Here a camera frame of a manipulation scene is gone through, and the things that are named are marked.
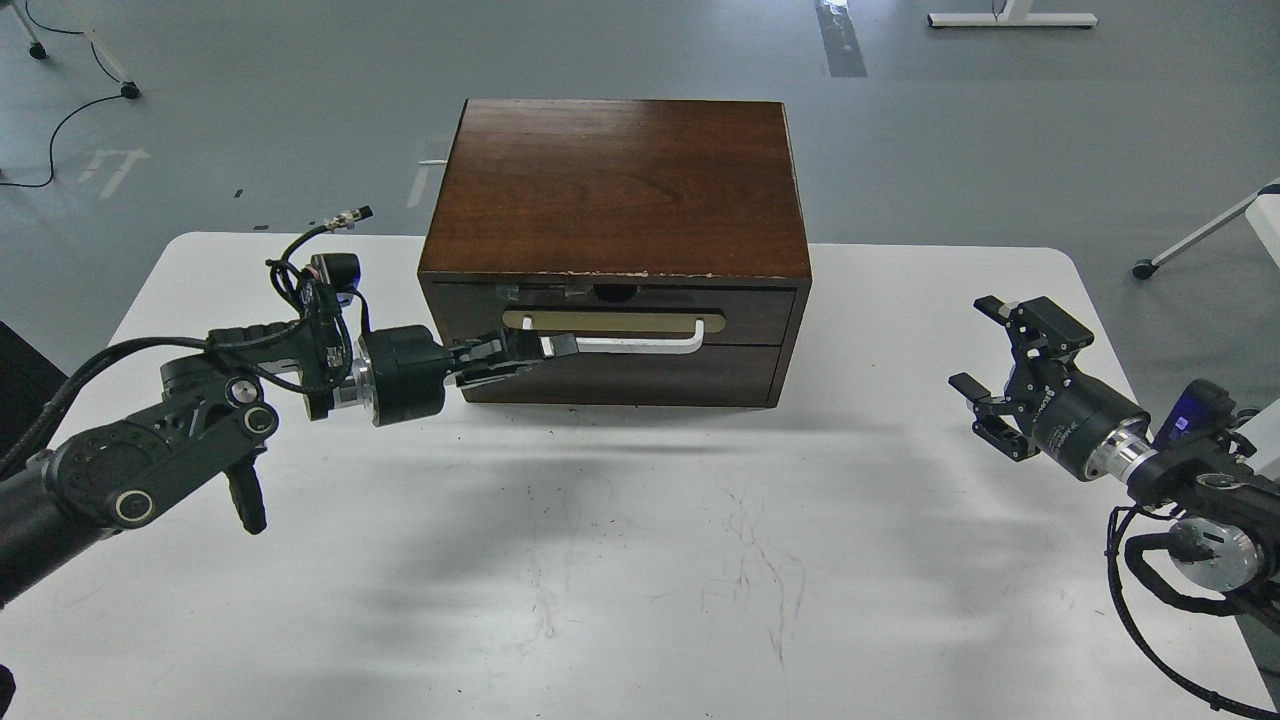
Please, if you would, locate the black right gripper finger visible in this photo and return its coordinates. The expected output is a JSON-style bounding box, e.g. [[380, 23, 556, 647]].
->
[[948, 373, 1041, 462], [973, 295, 1094, 375]]

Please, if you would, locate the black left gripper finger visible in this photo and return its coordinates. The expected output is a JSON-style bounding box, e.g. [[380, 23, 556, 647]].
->
[[454, 360, 541, 389], [452, 332, 579, 369]]

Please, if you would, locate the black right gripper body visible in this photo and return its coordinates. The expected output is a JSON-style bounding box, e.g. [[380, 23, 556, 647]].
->
[[1000, 365, 1151, 482]]

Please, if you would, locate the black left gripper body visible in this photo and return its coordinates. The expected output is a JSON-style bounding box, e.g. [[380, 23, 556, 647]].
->
[[358, 325, 458, 427]]

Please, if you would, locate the wooden drawer with white handle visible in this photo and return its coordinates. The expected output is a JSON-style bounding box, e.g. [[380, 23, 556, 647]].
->
[[424, 282, 796, 346]]

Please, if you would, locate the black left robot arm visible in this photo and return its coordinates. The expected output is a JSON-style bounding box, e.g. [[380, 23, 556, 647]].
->
[[1, 208, 580, 603]]

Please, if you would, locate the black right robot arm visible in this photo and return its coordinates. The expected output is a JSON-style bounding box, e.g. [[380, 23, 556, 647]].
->
[[948, 296, 1277, 719]]

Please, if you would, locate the dark wooden drawer cabinet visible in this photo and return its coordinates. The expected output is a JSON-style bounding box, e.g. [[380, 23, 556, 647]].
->
[[419, 99, 813, 407]]

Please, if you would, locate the white wheeled leg right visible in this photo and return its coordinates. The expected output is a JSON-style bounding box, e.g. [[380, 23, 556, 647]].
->
[[1130, 178, 1279, 281]]

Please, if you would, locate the white table base top right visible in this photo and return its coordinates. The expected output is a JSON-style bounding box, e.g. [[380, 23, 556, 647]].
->
[[925, 1, 1100, 29]]

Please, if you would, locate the white wheeled stand top left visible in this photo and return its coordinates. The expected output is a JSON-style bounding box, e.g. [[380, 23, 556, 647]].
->
[[8, 0, 141, 99]]

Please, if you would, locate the black floor cable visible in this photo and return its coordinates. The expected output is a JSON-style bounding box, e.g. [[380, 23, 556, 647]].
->
[[0, 0, 131, 188]]

